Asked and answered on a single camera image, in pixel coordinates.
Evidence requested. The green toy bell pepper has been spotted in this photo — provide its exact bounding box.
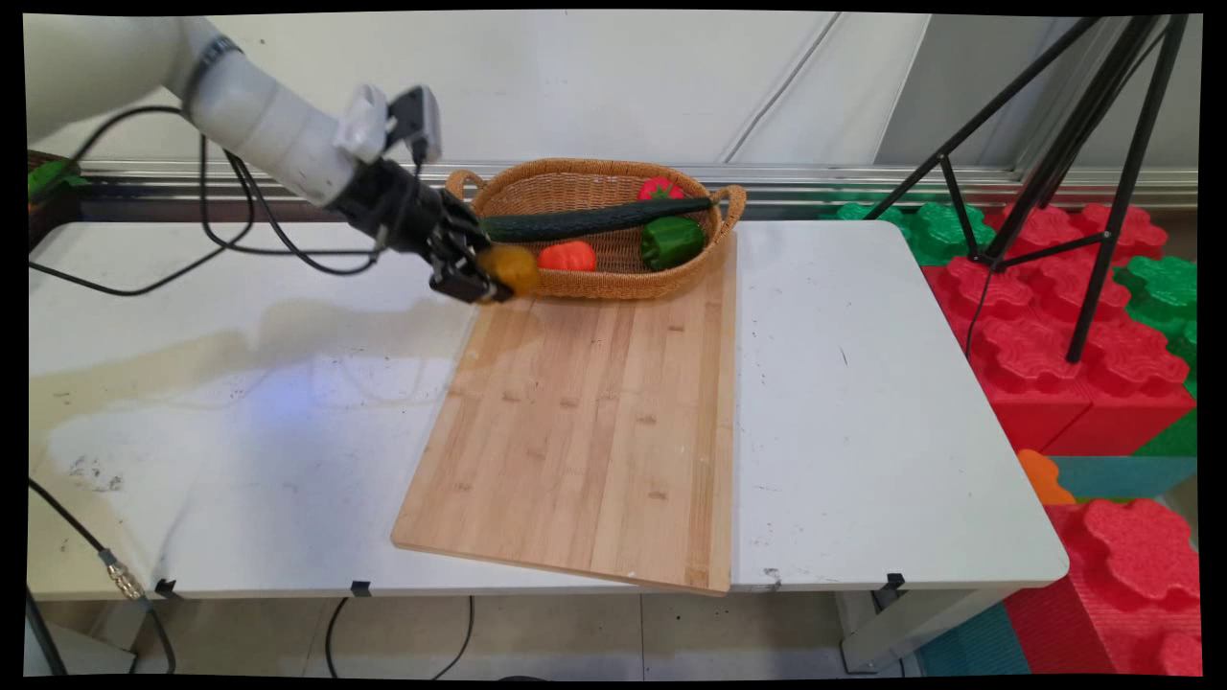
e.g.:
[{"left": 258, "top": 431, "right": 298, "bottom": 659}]
[{"left": 639, "top": 216, "right": 706, "bottom": 271}]

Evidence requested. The large red foam block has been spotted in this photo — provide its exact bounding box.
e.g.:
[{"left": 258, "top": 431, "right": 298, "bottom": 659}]
[{"left": 920, "top": 203, "right": 1197, "bottom": 456}]

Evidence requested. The teal foam mat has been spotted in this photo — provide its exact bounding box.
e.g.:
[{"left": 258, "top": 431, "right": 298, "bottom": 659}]
[{"left": 1050, "top": 455, "right": 1197, "bottom": 501}]

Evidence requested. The black cable under table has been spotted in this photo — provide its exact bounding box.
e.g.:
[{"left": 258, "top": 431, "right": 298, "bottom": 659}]
[{"left": 324, "top": 596, "right": 475, "bottom": 679}]

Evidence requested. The green foam block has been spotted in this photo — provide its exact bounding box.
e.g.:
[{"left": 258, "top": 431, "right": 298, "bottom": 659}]
[
  {"left": 834, "top": 201, "right": 998, "bottom": 267},
  {"left": 1112, "top": 257, "right": 1199, "bottom": 396}
]

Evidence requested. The orange toy bell pepper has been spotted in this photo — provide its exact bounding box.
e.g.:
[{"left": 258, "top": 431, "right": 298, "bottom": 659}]
[{"left": 536, "top": 241, "right": 597, "bottom": 272}]

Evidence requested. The yellow-brown toy potato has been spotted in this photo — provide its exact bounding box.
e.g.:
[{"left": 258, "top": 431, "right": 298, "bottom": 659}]
[{"left": 476, "top": 244, "right": 542, "bottom": 300}]

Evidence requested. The long dark green cucumber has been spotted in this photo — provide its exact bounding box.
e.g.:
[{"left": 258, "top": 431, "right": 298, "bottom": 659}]
[{"left": 479, "top": 196, "right": 715, "bottom": 242}]

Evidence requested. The white table leg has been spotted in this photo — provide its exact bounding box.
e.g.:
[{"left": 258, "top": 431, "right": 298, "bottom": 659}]
[{"left": 837, "top": 588, "right": 1009, "bottom": 674}]

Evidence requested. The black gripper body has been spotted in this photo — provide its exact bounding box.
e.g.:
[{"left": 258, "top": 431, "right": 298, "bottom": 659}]
[{"left": 329, "top": 158, "right": 490, "bottom": 262}]

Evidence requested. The black looping arm cable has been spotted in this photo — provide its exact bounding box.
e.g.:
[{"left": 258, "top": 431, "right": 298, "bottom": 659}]
[{"left": 29, "top": 105, "right": 423, "bottom": 298}]

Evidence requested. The orange foam piece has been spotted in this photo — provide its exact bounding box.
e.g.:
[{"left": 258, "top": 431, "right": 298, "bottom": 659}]
[{"left": 1016, "top": 448, "right": 1077, "bottom": 506}]

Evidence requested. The woven wicker basket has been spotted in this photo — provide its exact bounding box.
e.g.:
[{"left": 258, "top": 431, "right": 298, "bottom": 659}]
[{"left": 446, "top": 158, "right": 747, "bottom": 301}]

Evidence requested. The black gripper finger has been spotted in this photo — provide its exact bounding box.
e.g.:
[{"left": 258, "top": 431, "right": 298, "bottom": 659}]
[
  {"left": 456, "top": 211, "right": 496, "bottom": 258},
  {"left": 428, "top": 251, "right": 504, "bottom": 306}
]

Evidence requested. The aluminium wall rail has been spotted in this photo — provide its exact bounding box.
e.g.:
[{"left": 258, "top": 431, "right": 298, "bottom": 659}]
[{"left": 81, "top": 161, "right": 1199, "bottom": 207}]

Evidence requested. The green object on brown box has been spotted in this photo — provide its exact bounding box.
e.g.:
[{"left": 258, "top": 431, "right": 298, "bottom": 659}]
[{"left": 27, "top": 158, "right": 94, "bottom": 204}]

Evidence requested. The black camera tripod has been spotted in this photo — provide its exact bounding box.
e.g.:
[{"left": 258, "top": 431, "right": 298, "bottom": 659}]
[{"left": 863, "top": 14, "right": 1190, "bottom": 365}]

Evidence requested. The black cable with metal connector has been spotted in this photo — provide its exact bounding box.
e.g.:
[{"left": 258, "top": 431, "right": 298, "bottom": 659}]
[{"left": 27, "top": 477, "right": 178, "bottom": 674}]

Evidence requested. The bamboo cutting board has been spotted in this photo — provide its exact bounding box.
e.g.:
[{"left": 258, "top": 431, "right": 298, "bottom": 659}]
[{"left": 391, "top": 230, "right": 737, "bottom": 595}]

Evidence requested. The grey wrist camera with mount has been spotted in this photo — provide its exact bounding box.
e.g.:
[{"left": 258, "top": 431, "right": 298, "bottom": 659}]
[{"left": 334, "top": 84, "right": 444, "bottom": 166}]

